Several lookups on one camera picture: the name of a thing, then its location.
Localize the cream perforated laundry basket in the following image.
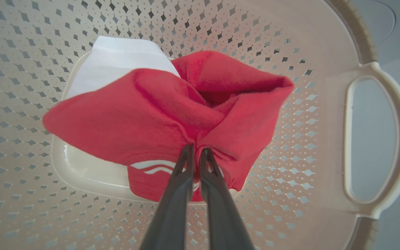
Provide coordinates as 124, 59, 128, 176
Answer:
0, 0, 400, 250

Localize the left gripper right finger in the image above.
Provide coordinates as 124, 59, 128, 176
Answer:
200, 147, 255, 250

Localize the round white filter cover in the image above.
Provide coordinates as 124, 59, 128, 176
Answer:
360, 0, 397, 44

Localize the red garment with white trim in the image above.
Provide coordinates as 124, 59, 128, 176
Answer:
42, 51, 295, 202

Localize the white cloth garment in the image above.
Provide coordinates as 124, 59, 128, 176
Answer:
63, 35, 181, 101

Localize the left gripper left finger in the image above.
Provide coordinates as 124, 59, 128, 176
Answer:
139, 144, 195, 250

